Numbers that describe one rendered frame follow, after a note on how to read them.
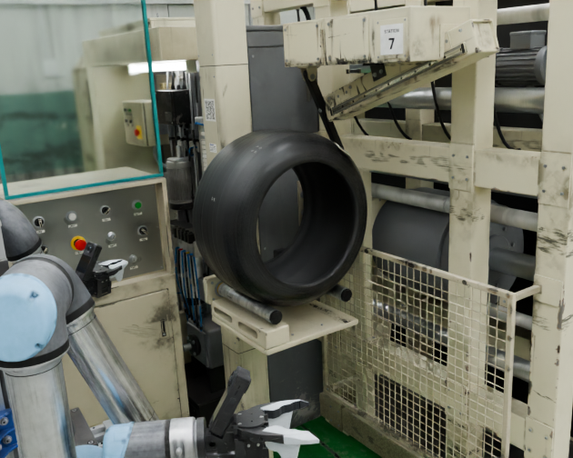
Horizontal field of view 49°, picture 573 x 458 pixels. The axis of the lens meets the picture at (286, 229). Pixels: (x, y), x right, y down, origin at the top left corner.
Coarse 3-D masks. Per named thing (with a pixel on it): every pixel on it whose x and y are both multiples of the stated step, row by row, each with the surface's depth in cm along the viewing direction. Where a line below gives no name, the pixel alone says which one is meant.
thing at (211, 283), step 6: (210, 276) 216; (204, 282) 216; (210, 282) 215; (216, 282) 217; (222, 282) 218; (204, 288) 217; (210, 288) 216; (216, 288) 217; (210, 294) 216; (216, 294) 218; (210, 300) 217
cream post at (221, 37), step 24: (216, 0) 200; (240, 0) 205; (216, 24) 202; (240, 24) 207; (216, 48) 203; (240, 48) 208; (216, 72) 205; (240, 72) 210; (216, 96) 208; (240, 96) 212; (216, 120) 211; (240, 120) 213; (216, 144) 214; (240, 360) 232; (264, 360) 238; (264, 384) 241; (240, 408) 238
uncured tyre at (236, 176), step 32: (224, 160) 190; (256, 160) 181; (288, 160) 183; (320, 160) 189; (352, 160) 202; (224, 192) 181; (256, 192) 179; (320, 192) 224; (352, 192) 200; (224, 224) 180; (320, 224) 226; (352, 224) 205; (224, 256) 183; (256, 256) 183; (288, 256) 223; (320, 256) 222; (352, 256) 205; (256, 288) 187; (288, 288) 192; (320, 288) 200
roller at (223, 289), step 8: (224, 288) 214; (232, 288) 212; (224, 296) 215; (232, 296) 209; (240, 296) 205; (248, 296) 203; (240, 304) 205; (248, 304) 200; (256, 304) 197; (264, 304) 196; (256, 312) 196; (264, 312) 193; (272, 312) 190; (280, 312) 192; (272, 320) 190; (280, 320) 192
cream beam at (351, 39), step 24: (288, 24) 211; (312, 24) 200; (336, 24) 191; (360, 24) 182; (384, 24) 174; (408, 24) 167; (432, 24) 171; (456, 24) 176; (288, 48) 213; (312, 48) 203; (336, 48) 193; (360, 48) 184; (408, 48) 169; (432, 48) 173
